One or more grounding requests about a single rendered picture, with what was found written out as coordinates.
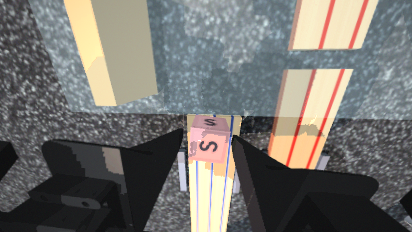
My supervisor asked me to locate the tan wooden strip with blue lines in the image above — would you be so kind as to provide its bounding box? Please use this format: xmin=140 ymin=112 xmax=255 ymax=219
xmin=189 ymin=115 xmax=242 ymax=232

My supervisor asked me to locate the tan flat strip with red lines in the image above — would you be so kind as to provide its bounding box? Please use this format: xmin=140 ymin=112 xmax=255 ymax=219
xmin=268 ymin=117 xmax=334 ymax=169

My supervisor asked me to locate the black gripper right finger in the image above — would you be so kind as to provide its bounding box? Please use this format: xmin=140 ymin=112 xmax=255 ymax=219
xmin=231 ymin=135 xmax=379 ymax=232

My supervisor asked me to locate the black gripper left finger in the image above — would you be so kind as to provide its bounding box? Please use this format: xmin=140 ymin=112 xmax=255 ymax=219
xmin=41 ymin=128 xmax=184 ymax=231

